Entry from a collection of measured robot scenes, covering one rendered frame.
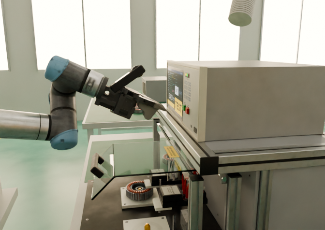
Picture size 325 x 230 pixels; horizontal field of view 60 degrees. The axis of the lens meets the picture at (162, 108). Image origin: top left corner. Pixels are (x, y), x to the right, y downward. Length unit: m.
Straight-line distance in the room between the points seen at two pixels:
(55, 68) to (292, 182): 0.70
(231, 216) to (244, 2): 1.59
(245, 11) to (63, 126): 1.54
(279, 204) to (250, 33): 5.54
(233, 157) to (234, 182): 0.08
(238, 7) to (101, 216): 1.57
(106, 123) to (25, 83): 3.49
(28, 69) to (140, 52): 2.08
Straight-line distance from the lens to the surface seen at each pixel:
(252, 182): 0.79
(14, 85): 5.84
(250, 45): 6.23
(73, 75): 0.82
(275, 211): 0.84
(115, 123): 2.46
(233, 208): 0.79
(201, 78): 0.74
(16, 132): 0.82
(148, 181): 1.19
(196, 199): 0.74
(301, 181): 0.84
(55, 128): 0.83
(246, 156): 0.72
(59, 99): 0.88
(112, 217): 1.10
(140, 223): 1.04
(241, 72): 0.79
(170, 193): 0.92
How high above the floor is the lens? 1.36
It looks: 12 degrees down
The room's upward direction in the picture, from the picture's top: straight up
